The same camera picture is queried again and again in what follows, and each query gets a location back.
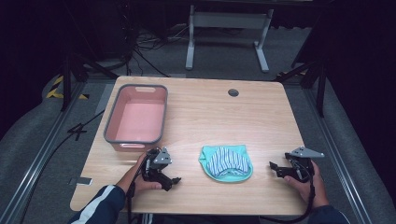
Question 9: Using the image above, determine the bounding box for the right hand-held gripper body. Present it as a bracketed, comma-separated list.
[277, 146, 325, 185]

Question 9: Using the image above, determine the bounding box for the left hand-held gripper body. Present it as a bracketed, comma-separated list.
[141, 147, 174, 187]

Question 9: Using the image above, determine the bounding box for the teal striped cloth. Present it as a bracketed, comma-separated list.
[198, 144, 254, 184]

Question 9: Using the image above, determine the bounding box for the pink basket with grey rim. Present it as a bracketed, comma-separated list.
[103, 83, 169, 153]

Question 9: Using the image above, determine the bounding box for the person's left hand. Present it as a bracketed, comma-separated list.
[123, 152, 163, 194]

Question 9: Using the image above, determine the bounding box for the person's right hand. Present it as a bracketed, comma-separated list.
[283, 161, 330, 209]

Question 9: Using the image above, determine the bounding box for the black tripod stand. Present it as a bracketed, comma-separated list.
[60, 51, 120, 112]
[273, 60, 329, 119]

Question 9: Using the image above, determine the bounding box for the metal floor rail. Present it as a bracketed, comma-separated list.
[302, 87, 376, 224]
[0, 81, 87, 224]

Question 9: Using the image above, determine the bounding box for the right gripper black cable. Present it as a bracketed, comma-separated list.
[260, 161, 316, 224]

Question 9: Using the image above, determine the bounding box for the black floor cable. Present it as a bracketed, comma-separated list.
[18, 109, 106, 224]

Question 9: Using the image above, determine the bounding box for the bundle of black floor cables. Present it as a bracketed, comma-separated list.
[122, 22, 190, 78]

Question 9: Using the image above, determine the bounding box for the white metal stand frame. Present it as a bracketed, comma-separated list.
[185, 4, 276, 75]

